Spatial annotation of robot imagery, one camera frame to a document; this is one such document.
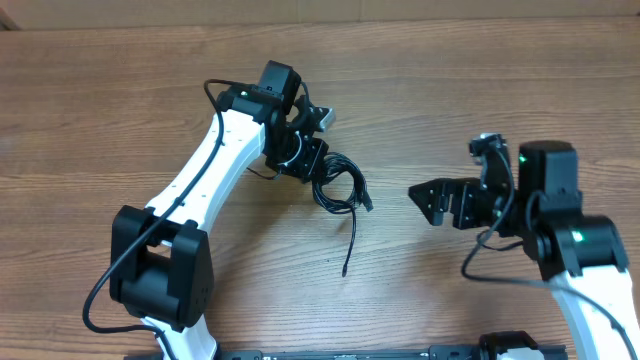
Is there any black USB cable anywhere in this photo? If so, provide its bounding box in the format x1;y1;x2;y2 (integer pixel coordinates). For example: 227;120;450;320
311;152;375;216

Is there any thin black cable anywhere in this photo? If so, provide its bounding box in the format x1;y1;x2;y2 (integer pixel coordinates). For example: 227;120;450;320
246;167;358;279

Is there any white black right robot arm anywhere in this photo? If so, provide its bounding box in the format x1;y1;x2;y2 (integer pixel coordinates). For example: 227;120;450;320
408;134;639;359

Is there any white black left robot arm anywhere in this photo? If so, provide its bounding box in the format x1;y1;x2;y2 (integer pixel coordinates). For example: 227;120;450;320
108;61;335;359

